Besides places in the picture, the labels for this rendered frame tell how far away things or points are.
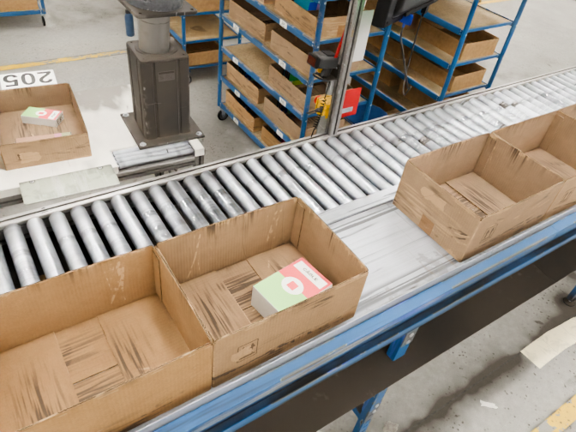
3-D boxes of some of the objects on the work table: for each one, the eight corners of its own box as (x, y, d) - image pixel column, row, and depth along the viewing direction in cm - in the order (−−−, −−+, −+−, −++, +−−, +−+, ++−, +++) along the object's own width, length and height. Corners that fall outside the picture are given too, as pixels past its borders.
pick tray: (73, 104, 203) (69, 81, 196) (93, 156, 178) (88, 132, 172) (-4, 114, 191) (-12, 91, 184) (5, 171, 167) (-3, 147, 160)
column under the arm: (120, 116, 200) (110, 36, 178) (181, 105, 212) (178, 29, 190) (140, 150, 184) (131, 67, 163) (205, 137, 196) (205, 58, 174)
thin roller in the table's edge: (188, 147, 193) (188, 142, 192) (116, 161, 181) (115, 157, 179) (186, 144, 194) (186, 140, 193) (114, 159, 182) (113, 154, 181)
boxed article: (31, 114, 193) (28, 106, 191) (64, 118, 193) (63, 111, 191) (22, 123, 188) (20, 115, 185) (57, 128, 188) (55, 120, 186)
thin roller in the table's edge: (190, 150, 191) (190, 146, 190) (117, 165, 179) (117, 161, 178) (189, 147, 193) (189, 143, 191) (116, 162, 180) (116, 158, 179)
